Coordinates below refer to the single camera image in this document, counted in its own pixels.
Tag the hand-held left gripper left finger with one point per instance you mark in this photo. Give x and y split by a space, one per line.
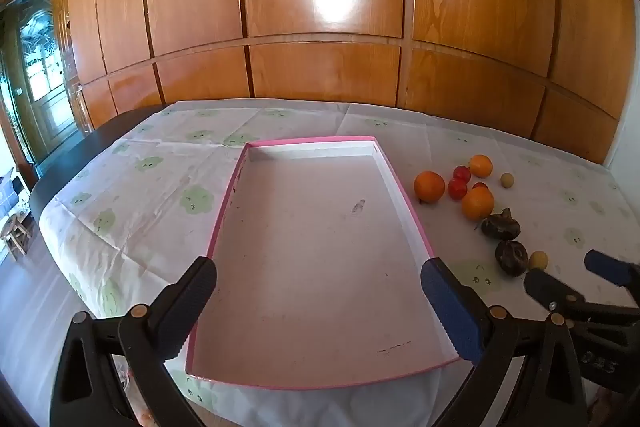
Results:
192 302

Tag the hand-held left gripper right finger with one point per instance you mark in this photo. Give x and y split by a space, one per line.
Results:
450 307

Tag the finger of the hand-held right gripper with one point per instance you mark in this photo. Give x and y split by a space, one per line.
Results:
545 285
607 266

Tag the small yellow-green round fruit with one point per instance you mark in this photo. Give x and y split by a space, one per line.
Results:
538 259
507 180

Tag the dark brown water chestnut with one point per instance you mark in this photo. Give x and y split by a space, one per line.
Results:
501 225
511 253

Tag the medium orange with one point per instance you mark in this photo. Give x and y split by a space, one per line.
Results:
477 203

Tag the large reddish orange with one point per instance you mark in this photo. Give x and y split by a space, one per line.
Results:
429 186

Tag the cherry tomato with stem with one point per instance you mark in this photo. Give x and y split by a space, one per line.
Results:
461 173

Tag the small orange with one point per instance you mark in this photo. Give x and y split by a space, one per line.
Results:
481 165

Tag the pink shallow cardboard box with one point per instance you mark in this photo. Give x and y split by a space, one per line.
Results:
320 247

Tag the white tablecloth with green clouds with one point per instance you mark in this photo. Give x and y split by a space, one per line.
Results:
150 207

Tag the dark wooden table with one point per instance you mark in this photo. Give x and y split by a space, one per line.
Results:
65 167

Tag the small wooden stool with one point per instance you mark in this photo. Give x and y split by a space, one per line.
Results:
15 232

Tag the wooden door with glass panes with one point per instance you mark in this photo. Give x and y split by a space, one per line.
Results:
45 107

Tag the wooden panelled wardrobe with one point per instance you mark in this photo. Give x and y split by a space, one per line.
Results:
325 72

